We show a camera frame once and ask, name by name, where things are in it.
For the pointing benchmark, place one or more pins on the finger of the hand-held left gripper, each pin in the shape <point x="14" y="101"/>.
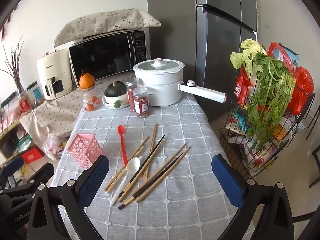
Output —
<point x="15" y="163"/>
<point x="41" y="171"/>

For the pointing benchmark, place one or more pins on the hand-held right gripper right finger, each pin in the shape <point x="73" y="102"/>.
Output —
<point x="227" y="180"/>

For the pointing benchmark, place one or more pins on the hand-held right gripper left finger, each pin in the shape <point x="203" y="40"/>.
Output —
<point x="95" y="180"/>

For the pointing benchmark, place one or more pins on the pink plastic basket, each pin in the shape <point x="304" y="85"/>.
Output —
<point x="83" y="150"/>

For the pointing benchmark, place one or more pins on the white plastic spoon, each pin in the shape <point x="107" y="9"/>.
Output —
<point x="133" y="166"/>

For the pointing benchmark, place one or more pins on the dark chopstick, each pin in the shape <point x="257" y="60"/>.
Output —
<point x="157" y="144"/>
<point x="175" y="159"/>

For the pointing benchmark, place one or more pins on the red box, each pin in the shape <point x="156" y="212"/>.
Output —
<point x="32" y="155"/>

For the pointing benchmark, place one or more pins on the wooden shelf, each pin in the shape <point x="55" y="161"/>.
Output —
<point x="10" y="142"/>

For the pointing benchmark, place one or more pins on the clear plastic bag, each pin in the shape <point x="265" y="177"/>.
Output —
<point x="52" y="146"/>

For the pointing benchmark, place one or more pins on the red plastic spoon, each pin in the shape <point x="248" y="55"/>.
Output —
<point x="123" y="145"/>

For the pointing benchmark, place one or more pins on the floral tablecloth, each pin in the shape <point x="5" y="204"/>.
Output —
<point x="55" y="115"/>

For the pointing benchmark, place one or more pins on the red label glass jar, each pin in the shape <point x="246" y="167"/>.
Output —
<point x="25" y="103"/>

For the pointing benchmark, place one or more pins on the blue white packet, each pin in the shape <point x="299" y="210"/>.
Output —
<point x="240" y="120"/>

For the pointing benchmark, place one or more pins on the grey checked tablecloth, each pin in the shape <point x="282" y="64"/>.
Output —
<point x="190" y="130"/>

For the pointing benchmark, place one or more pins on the small orange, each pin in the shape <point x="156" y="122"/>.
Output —
<point x="89" y="107"/>
<point x="95" y="100"/>

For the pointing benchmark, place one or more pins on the blue label jar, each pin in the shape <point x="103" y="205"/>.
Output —
<point x="36" y="93"/>

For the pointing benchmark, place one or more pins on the white dish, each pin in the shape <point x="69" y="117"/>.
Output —
<point x="123" y="102"/>

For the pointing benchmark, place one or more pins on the clear plastic jar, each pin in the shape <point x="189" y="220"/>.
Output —
<point x="86" y="96"/>

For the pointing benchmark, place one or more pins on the red label snack jar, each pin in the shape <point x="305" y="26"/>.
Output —
<point x="141" y="102"/>
<point x="130" y="92"/>

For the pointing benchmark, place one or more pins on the green kabocha squash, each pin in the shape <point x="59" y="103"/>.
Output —
<point x="113" y="90"/>

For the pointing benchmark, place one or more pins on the red snack packet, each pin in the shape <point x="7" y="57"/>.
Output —
<point x="242" y="85"/>

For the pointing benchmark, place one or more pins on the green leafy celery bunch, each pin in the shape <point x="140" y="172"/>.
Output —
<point x="270" y="92"/>

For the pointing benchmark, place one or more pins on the dried branches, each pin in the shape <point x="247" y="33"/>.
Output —
<point x="13" y="65"/>

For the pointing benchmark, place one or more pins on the cream kitchen appliance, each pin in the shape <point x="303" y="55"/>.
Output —
<point x="53" y="72"/>

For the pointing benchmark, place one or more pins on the large orange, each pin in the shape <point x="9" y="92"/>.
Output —
<point x="87" y="80"/>

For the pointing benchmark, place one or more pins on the white electric pot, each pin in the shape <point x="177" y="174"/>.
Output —
<point x="160" y="90"/>

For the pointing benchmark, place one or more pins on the red plastic bag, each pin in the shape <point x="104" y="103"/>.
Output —
<point x="302" y="87"/>

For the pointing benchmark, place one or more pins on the black microwave oven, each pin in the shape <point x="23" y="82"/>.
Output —
<point x="100" y="57"/>

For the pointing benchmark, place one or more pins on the glass pot lid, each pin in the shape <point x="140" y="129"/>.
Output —
<point x="147" y="66"/>

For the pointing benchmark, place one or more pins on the napa cabbage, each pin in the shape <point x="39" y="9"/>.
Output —
<point x="246" y="52"/>

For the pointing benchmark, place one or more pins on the grey refrigerator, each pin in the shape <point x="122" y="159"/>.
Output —
<point x="220" y="42"/>

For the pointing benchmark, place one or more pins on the red bordered packet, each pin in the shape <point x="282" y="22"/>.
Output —
<point x="280" y="52"/>

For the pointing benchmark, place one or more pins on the floral microwave cover cloth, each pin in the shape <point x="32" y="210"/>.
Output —
<point x="105" y="22"/>

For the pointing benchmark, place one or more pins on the black metal chair frame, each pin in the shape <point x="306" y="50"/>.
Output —
<point x="313" y="165"/>

